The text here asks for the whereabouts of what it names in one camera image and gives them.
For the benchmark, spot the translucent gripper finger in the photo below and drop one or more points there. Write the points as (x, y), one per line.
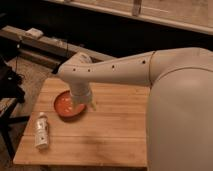
(92, 105)

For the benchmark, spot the long wooden beam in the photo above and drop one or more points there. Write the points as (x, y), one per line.
(49, 44)

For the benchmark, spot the orange ceramic bowl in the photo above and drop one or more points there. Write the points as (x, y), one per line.
(64, 106)

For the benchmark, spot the wooden table board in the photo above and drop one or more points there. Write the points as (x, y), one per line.
(111, 133)

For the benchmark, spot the black stand at left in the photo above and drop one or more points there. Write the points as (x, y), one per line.
(9, 88)

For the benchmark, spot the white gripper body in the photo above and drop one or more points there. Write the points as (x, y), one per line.
(80, 93)

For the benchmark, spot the white plastic bottle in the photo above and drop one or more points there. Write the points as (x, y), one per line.
(41, 131)

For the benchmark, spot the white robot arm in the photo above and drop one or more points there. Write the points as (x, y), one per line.
(179, 119)

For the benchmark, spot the white small object on beam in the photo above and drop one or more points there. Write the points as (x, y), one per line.
(34, 33)

